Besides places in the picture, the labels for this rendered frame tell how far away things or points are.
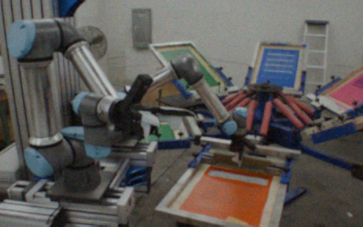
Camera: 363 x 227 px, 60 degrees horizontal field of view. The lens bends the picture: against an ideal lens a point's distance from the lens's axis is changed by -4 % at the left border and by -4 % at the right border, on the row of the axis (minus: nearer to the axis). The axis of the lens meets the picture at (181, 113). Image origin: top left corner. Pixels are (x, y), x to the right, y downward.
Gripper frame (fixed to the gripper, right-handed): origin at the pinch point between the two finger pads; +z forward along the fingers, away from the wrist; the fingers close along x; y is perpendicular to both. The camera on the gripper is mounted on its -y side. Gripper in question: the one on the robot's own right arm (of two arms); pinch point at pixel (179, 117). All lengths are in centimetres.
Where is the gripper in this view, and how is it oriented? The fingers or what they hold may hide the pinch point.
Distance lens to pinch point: 78.9
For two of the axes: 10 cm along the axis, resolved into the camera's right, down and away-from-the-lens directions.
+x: -5.4, 1.3, -8.3
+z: 8.4, 1.7, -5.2
